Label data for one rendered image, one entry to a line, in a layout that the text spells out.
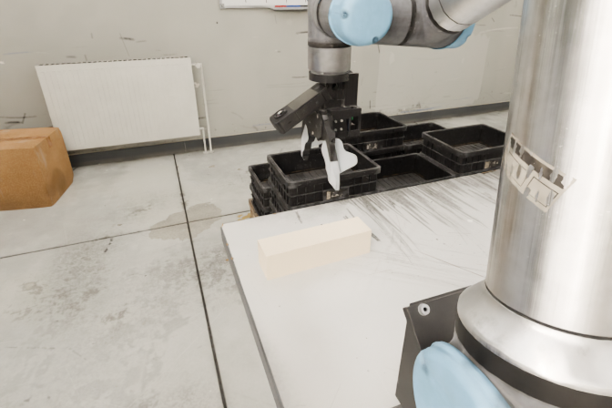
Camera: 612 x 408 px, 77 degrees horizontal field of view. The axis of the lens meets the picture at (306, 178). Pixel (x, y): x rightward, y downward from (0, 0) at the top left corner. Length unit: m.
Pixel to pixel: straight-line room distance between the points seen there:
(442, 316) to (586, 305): 0.26
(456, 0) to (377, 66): 3.26
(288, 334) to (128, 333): 1.16
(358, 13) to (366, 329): 0.51
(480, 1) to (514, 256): 0.36
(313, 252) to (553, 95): 0.64
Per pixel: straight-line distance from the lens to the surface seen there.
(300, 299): 0.76
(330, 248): 0.82
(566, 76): 0.23
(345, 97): 0.71
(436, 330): 0.49
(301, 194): 1.45
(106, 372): 1.70
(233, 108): 3.36
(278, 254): 0.78
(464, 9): 0.56
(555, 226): 0.24
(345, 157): 0.70
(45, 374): 1.79
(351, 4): 0.54
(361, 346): 0.70
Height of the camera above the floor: 1.23
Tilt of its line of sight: 26 degrees down
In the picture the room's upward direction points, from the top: straight up
